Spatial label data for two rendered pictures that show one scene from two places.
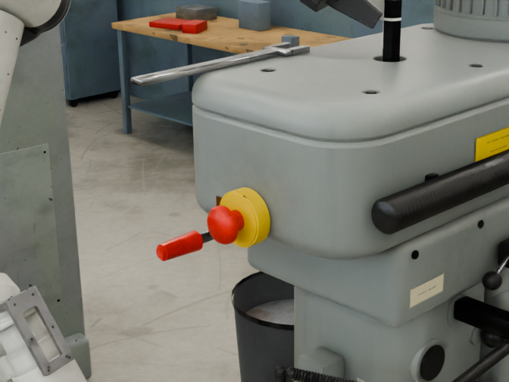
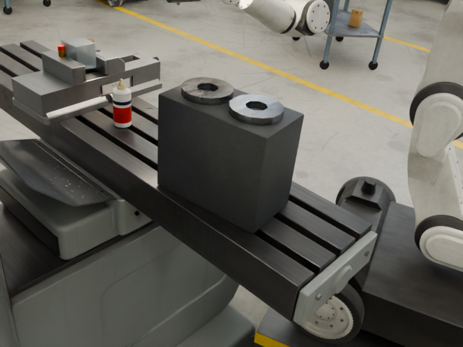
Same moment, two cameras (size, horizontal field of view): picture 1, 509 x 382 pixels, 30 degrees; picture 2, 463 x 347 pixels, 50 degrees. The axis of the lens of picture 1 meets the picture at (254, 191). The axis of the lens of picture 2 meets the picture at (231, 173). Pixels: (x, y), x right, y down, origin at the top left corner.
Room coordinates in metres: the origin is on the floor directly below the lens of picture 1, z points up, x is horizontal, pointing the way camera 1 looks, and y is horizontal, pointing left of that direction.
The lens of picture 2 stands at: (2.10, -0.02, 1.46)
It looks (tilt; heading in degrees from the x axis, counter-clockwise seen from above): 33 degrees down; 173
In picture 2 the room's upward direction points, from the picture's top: 6 degrees clockwise
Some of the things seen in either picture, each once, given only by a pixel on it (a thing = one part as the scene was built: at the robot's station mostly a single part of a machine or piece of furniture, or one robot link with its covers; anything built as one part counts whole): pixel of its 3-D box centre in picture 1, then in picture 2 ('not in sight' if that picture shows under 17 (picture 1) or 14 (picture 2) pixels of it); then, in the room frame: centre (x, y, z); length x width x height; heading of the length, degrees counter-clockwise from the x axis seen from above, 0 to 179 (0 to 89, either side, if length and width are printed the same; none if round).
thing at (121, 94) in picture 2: not in sight; (122, 102); (1.09, -0.15, 0.98); 0.04 x 0.04 x 0.11
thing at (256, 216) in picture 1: (244, 217); not in sight; (0.91, 0.01, 1.76); 0.06 x 0.02 x 0.06; 43
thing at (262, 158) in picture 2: not in sight; (226, 148); (1.35, 0.07, 1.03); 0.22 x 0.12 x 0.20; 50
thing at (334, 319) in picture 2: not in sight; (324, 308); (1.24, 0.37, 0.50); 0.20 x 0.05 x 0.20; 61
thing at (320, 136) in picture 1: (395, 123); not in sight; (1.08, -0.17, 1.81); 0.47 x 0.26 x 0.16; 133
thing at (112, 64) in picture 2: not in sight; (99, 58); (0.92, -0.22, 1.02); 0.12 x 0.06 x 0.04; 45
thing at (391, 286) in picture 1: (406, 220); not in sight; (1.10, -0.19, 1.68); 0.34 x 0.24 x 0.10; 133
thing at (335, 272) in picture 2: not in sight; (120, 135); (1.07, -0.15, 0.89); 1.24 x 0.23 x 0.08; 43
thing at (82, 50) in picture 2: not in sight; (78, 54); (0.96, -0.26, 1.04); 0.06 x 0.05 x 0.06; 45
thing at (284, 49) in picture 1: (223, 62); not in sight; (1.04, 0.03, 1.89); 0.24 x 0.04 x 0.01; 134
